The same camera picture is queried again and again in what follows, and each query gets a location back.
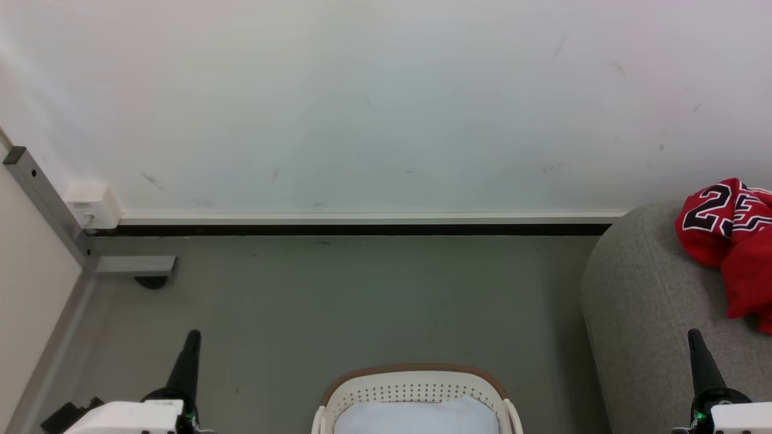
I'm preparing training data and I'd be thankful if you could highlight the grey metal partition post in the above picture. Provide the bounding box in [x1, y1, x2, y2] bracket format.
[3, 146, 97, 273]

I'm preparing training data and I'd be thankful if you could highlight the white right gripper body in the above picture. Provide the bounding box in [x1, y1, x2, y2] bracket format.
[672, 389, 772, 434]

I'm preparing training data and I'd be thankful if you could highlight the beige partition panel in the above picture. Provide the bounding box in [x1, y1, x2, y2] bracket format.
[0, 130, 85, 434]

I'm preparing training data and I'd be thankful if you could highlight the grey fabric sofa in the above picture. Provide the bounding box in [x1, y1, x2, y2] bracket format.
[580, 201, 772, 434]

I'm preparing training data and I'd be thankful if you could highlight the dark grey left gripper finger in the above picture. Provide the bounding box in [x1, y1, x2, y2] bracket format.
[154, 330, 195, 401]
[180, 330, 202, 403]

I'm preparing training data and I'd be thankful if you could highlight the white and black baseboard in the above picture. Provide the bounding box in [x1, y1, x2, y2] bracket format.
[84, 211, 628, 237]

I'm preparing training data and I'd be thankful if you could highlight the white wall power box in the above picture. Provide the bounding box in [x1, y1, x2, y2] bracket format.
[62, 183, 121, 230]

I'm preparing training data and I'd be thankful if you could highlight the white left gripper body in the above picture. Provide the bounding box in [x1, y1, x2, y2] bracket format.
[62, 389, 203, 434]

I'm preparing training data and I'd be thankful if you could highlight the red basketball jersey white trim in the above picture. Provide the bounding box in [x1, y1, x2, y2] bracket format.
[674, 177, 772, 336]

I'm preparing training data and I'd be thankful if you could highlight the white laundry basket brown rim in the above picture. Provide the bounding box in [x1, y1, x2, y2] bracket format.
[312, 363, 524, 434]

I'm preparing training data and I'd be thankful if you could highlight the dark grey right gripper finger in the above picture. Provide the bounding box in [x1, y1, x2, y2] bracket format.
[688, 329, 712, 401]
[694, 329, 732, 400]

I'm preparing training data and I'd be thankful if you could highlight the light blue cloth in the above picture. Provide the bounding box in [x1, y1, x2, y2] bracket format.
[334, 396, 500, 434]

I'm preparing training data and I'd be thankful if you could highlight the grey metal partition foot bar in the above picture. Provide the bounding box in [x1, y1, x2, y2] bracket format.
[93, 256, 177, 277]

